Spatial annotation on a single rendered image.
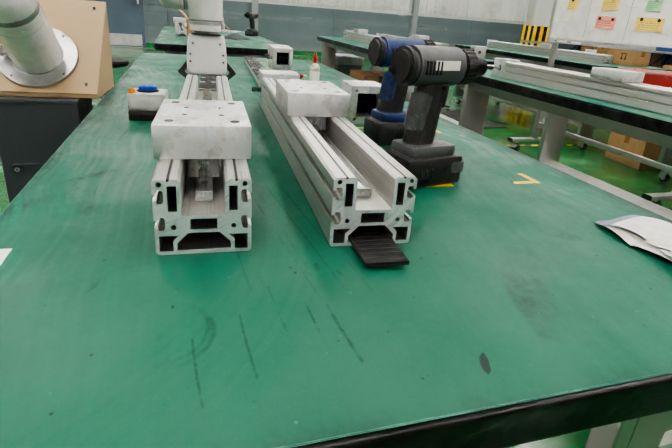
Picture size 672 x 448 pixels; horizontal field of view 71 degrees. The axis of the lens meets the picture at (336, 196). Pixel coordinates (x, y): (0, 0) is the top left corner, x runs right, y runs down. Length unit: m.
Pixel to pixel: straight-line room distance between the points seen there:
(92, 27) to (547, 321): 1.37
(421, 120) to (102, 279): 0.50
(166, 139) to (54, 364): 0.26
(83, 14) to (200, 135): 1.06
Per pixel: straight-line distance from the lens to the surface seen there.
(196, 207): 0.54
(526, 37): 9.21
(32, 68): 1.45
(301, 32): 12.60
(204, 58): 1.31
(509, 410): 0.39
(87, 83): 1.44
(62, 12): 1.60
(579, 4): 4.36
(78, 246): 0.58
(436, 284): 0.51
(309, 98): 0.82
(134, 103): 1.15
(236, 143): 0.57
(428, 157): 0.77
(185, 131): 0.56
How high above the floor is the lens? 1.03
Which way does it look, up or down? 21 degrees down
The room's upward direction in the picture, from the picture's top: 4 degrees clockwise
